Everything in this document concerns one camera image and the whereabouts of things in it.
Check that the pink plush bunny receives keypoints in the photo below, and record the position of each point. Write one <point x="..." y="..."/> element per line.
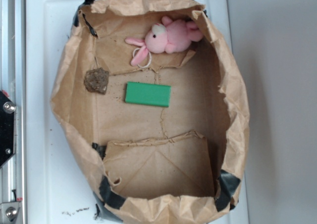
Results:
<point x="169" y="36"/>

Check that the green rectangular block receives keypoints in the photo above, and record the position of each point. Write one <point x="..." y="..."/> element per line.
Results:
<point x="148" y="94"/>

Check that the brown paper bag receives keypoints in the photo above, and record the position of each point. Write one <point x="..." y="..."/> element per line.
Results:
<point x="146" y="164"/>

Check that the brown rock chunk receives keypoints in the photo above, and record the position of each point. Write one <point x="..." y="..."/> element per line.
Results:
<point x="96" y="80"/>

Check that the white plastic tray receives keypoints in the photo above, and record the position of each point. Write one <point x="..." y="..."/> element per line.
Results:
<point x="58" y="192"/>

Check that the black metal bracket plate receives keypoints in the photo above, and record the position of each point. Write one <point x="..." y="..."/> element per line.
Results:
<point x="7" y="129"/>

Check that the aluminium frame rail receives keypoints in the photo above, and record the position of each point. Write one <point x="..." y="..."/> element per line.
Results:
<point x="12" y="82"/>

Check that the silver corner bracket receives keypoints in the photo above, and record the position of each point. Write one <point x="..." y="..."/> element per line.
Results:
<point x="10" y="213"/>

